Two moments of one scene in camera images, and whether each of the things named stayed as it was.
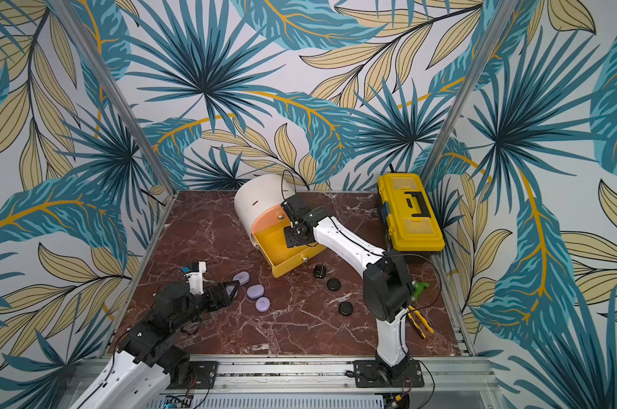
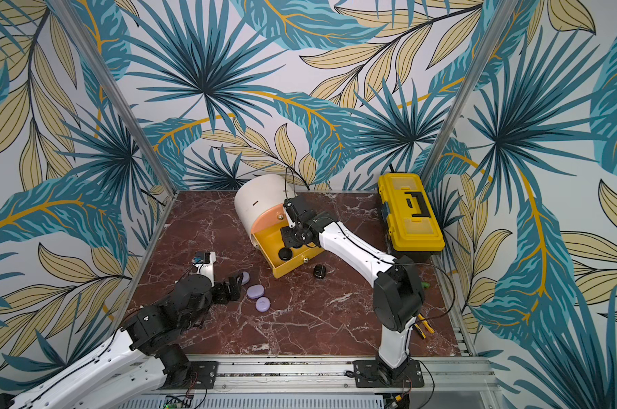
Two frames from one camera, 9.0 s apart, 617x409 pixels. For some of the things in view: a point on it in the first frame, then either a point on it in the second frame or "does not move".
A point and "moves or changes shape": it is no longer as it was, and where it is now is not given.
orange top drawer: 268,217 does not move
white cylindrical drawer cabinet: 256,194 does not move
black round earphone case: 346,308 → 285,254
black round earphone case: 333,285 moves or changes shape
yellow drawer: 273,246 does not move
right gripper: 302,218 does not move
